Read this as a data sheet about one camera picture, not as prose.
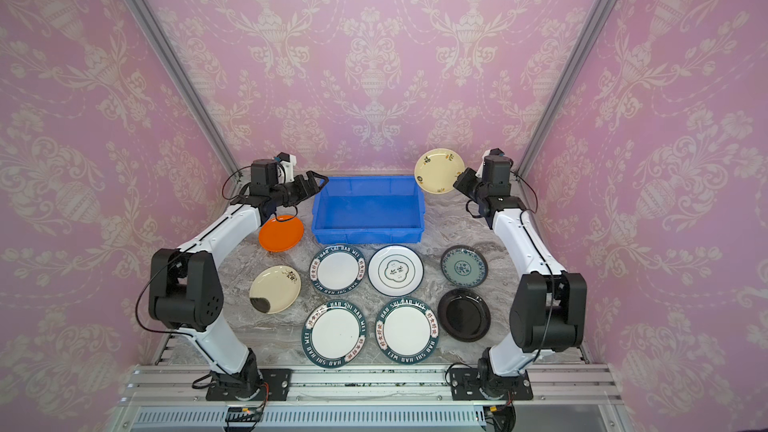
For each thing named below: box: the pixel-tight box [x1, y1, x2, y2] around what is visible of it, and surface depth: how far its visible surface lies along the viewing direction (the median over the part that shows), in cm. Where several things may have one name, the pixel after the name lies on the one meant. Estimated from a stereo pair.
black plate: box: [437, 288, 492, 342], surface depth 85 cm
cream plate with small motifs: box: [414, 148, 465, 195], surface depth 91 cm
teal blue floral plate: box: [440, 245, 489, 288], surface depth 96 cm
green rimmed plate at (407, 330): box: [375, 297, 440, 365], surface depth 84 cm
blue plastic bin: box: [312, 176, 425, 244], surface depth 111 cm
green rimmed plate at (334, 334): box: [301, 299, 367, 369], surface depth 84 cm
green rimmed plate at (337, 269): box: [308, 244, 367, 296], surface depth 96 cm
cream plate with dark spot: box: [249, 265, 302, 315], surface depth 91 cm
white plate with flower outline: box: [367, 244, 425, 298], surface depth 96 cm
